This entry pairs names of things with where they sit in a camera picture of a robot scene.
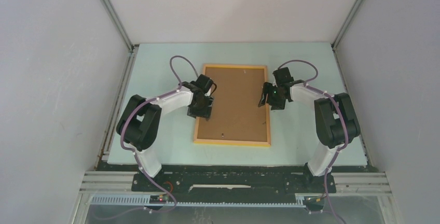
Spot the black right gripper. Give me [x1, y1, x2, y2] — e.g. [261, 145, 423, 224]
[258, 82, 286, 111]

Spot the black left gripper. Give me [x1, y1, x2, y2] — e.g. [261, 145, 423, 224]
[187, 94, 213, 120]

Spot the brown cardboard backing board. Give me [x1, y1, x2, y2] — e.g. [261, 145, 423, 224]
[197, 67, 268, 144]

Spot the orange wooden picture frame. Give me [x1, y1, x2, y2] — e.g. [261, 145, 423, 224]
[193, 64, 271, 148]

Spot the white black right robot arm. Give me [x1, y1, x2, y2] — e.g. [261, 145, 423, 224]
[258, 67, 361, 192]

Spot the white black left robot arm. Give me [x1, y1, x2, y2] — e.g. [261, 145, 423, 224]
[116, 75, 217, 191]

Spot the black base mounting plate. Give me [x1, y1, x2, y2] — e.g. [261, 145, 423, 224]
[131, 165, 336, 204]

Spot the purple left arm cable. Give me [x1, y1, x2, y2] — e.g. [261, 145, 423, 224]
[119, 55, 200, 214]

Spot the left aluminium corner post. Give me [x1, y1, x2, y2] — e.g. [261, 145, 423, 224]
[100, 0, 134, 52]

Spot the aluminium corner post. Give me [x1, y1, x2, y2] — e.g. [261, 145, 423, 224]
[332, 0, 364, 51]
[100, 0, 134, 52]

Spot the grey slotted cable duct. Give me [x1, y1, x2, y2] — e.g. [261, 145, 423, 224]
[89, 194, 306, 208]

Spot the aluminium front rail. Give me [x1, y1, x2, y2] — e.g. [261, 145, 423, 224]
[80, 171, 392, 197]

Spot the right aluminium corner post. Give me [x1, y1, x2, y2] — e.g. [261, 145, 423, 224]
[332, 0, 364, 51]

